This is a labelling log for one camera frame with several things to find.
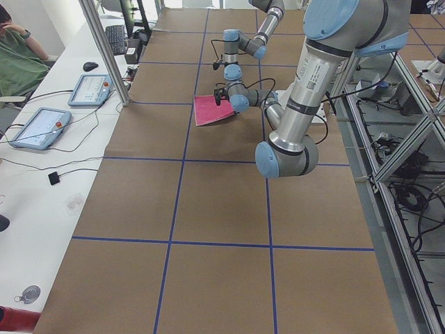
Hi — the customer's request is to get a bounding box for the black camera cable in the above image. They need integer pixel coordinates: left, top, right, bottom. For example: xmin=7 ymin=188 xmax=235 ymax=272
xmin=210 ymin=38 xmax=226 ymax=63
xmin=215 ymin=77 xmax=330 ymax=144

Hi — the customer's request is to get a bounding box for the small black square puck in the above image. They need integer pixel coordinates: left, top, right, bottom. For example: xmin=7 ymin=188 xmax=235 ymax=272
xmin=48 ymin=171 xmax=60 ymax=186

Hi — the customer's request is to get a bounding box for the far teach pendant tablet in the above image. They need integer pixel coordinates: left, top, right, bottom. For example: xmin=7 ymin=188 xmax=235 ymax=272
xmin=67 ymin=74 xmax=113 ymax=107

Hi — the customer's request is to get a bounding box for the black keyboard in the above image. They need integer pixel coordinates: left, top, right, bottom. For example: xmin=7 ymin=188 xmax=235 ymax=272
xmin=105 ymin=25 xmax=127 ymax=56

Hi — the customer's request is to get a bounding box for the aluminium side frame rail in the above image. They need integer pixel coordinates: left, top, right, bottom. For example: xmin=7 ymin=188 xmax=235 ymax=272
xmin=331 ymin=45 xmax=444 ymax=333

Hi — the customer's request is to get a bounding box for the near teach pendant tablet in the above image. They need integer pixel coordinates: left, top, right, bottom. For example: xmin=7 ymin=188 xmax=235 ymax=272
xmin=9 ymin=107 xmax=72 ymax=150

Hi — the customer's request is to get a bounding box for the person in green shirt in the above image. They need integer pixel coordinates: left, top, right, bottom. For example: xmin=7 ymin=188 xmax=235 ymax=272
xmin=1 ymin=7 xmax=49 ymax=97

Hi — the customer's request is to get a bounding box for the pink and grey towel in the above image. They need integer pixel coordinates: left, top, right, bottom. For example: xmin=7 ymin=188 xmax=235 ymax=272
xmin=193 ymin=95 xmax=235 ymax=126

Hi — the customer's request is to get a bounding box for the black computer mouse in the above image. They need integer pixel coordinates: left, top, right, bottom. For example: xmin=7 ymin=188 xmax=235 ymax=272
xmin=83 ymin=61 xmax=99 ymax=72

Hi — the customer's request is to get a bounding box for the teach pendant tablet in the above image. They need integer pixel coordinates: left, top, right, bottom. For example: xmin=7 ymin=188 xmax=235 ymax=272
xmin=9 ymin=107 xmax=72 ymax=150
xmin=67 ymin=74 xmax=113 ymax=107

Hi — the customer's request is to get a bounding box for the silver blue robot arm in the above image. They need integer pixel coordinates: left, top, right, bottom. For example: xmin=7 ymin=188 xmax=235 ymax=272
xmin=222 ymin=0 xmax=285 ymax=81
xmin=223 ymin=1 xmax=411 ymax=178

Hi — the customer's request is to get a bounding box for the aluminium frame post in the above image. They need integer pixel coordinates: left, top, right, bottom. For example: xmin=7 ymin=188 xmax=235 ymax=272
xmin=79 ymin=0 xmax=130 ymax=106

